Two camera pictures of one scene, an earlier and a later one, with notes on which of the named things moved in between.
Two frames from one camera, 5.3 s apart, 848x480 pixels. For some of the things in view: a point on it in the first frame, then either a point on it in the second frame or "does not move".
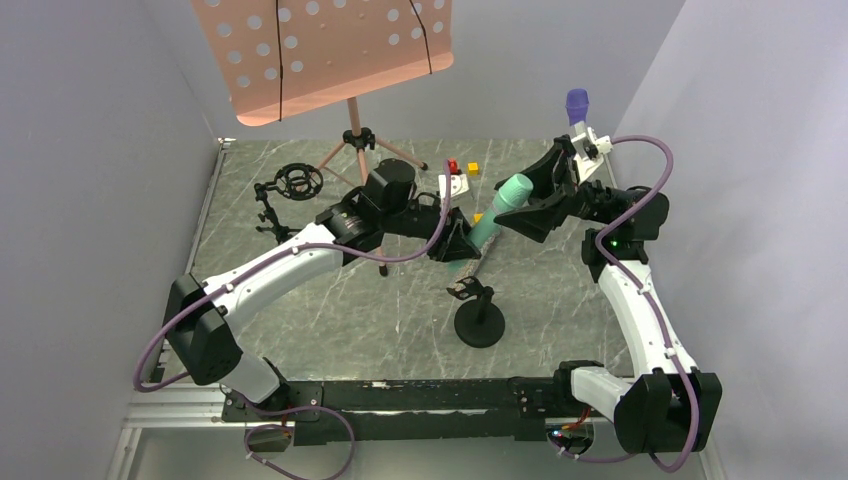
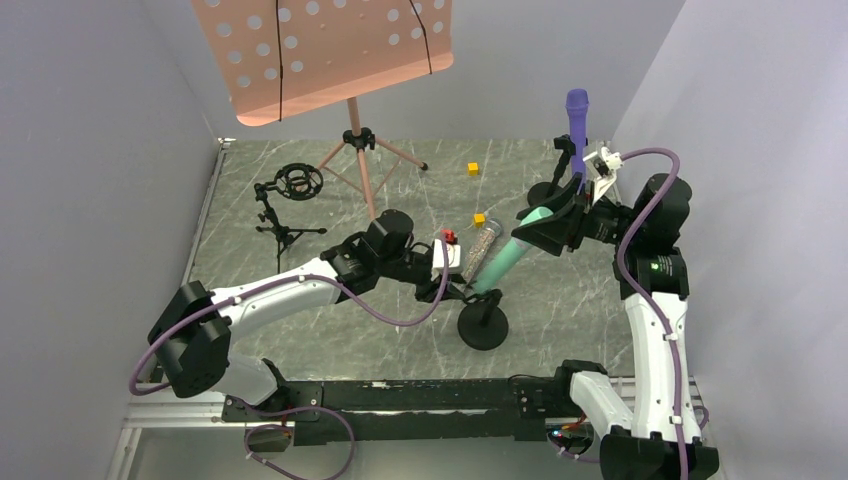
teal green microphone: x=512 y=191 → x=509 y=255
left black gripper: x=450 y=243 → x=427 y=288
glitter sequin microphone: x=471 y=269 does not move
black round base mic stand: x=477 y=322 does not move
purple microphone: x=577 y=101 does not move
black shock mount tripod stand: x=297 y=181 does not move
